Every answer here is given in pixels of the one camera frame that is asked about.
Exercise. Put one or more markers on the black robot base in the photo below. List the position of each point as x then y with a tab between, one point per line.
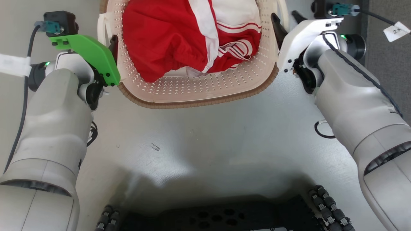
218	216

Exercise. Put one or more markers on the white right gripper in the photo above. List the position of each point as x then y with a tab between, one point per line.
298	38

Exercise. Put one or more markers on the red and white garment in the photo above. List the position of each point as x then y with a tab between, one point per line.
160	38

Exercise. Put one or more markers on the black roller wheel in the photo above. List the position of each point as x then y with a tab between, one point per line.
107	219
330	208

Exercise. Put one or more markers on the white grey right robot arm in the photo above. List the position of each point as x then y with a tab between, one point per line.
353	106

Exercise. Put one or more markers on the grey fabric sofa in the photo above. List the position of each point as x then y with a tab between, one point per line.
390	70

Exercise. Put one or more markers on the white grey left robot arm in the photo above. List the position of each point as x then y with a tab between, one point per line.
51	122

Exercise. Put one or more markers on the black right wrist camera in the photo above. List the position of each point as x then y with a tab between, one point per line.
322	8

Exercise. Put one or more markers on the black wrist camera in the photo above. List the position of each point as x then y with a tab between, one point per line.
61	21
322	8

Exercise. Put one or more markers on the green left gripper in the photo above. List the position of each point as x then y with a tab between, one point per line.
93	53

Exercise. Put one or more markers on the white perforated laundry basket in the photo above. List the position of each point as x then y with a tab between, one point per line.
192	88

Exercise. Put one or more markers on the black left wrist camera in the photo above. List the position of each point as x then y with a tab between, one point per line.
61	21

